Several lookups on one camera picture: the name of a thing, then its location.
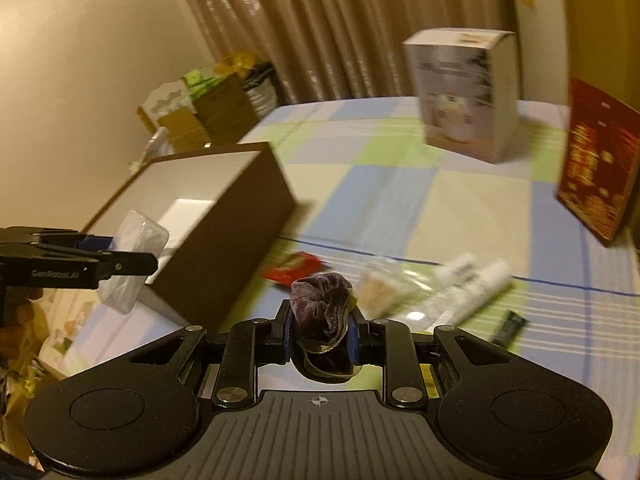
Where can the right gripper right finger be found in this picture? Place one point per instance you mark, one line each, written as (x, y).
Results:
(388, 345)

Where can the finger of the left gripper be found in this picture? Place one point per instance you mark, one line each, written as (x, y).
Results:
(124, 263)
(95, 240)

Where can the red gift box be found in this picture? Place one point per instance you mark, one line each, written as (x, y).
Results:
(600, 171)

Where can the green tissue packs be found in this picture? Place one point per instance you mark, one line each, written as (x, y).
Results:
(201, 80)

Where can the brown cardboard storage box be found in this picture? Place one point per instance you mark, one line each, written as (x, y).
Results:
(223, 208)

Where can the brown cardboard boxes pile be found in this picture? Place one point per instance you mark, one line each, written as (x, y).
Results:
(222, 115)

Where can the white cream tube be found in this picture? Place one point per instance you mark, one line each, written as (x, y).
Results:
(454, 304)

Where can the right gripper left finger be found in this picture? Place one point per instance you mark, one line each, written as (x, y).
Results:
(240, 353)

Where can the stacked white bowls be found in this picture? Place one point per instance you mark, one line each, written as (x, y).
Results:
(260, 89)

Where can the brown velvet scrunchie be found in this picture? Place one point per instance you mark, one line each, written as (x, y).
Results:
(321, 306)

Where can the small white bottle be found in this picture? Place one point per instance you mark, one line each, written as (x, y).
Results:
(454, 272)

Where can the brown curtain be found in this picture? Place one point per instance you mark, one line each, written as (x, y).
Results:
(337, 49)

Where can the person's hand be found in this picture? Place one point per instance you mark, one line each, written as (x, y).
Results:
(24, 327)

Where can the red candy packet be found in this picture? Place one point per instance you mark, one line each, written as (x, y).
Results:
(294, 267)

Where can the white humidifier box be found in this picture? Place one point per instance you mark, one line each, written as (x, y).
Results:
(467, 83)

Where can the cotton swab bag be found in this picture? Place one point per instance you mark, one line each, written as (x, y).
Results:
(385, 287)

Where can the plaid tablecloth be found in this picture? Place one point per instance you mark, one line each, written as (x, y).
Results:
(368, 187)

